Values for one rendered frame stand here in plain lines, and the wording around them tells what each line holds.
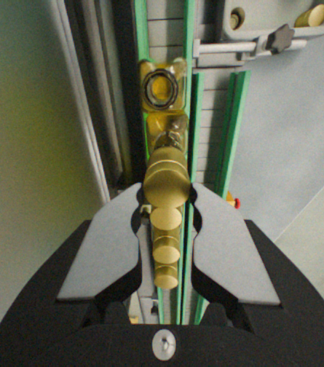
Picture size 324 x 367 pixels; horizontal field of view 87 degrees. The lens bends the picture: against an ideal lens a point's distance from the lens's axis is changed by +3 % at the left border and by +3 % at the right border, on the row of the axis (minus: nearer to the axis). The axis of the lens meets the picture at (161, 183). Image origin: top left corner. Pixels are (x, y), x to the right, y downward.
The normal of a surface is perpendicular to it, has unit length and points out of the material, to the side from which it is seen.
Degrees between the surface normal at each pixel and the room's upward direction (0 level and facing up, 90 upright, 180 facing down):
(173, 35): 0
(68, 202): 90
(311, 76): 0
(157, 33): 0
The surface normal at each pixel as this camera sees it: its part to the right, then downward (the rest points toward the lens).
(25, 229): 1.00, -0.01
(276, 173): -0.04, 0.51
